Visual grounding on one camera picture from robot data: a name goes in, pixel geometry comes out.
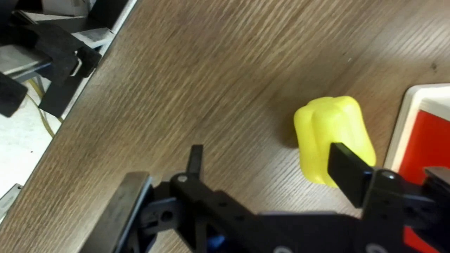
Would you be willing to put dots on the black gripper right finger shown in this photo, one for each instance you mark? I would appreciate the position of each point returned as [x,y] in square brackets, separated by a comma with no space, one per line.
[349,172]

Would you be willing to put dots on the yellow toy pepper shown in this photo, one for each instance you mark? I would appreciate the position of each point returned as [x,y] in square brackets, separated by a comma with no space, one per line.
[325,122]

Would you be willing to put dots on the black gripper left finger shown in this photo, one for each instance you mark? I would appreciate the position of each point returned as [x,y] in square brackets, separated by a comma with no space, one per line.
[196,162]

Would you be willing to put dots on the wooden box with red side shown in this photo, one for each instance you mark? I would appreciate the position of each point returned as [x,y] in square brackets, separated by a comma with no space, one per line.
[421,137]

